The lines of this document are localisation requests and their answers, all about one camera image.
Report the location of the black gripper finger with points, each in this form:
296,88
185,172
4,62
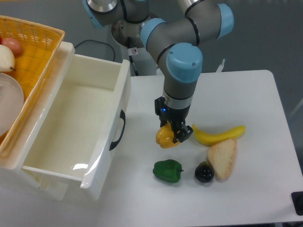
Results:
181,132
160,110

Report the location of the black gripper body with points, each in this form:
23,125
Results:
176,117

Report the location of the yellow bell pepper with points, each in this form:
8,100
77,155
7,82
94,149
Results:
164,137

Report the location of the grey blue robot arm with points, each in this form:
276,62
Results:
173,46

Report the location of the green bell pepper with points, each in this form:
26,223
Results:
168,170

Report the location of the open upper white drawer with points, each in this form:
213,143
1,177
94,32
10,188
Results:
72,145

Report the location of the white drawer cabinet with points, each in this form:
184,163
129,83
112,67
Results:
15,147

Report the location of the yellow banana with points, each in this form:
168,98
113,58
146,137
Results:
208,139

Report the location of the toast bread slice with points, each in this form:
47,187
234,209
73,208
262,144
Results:
221,157

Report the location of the dark purple eggplant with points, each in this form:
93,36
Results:
204,172

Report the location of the black corner device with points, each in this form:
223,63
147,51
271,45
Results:
297,198

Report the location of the yellow woven basket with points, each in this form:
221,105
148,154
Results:
39,43

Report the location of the beige round plate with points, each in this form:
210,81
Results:
11,102

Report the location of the white pear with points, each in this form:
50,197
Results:
7,59

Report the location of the black drawer handle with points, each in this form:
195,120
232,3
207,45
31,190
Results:
120,130

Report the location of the white metal bracket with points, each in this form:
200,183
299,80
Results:
221,66

